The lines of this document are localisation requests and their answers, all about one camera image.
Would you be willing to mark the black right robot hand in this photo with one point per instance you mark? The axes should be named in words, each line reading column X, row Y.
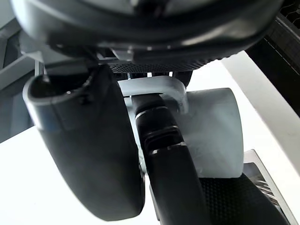
column 89, row 145

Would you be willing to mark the black textured panel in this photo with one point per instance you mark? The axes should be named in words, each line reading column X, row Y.
column 281, row 70

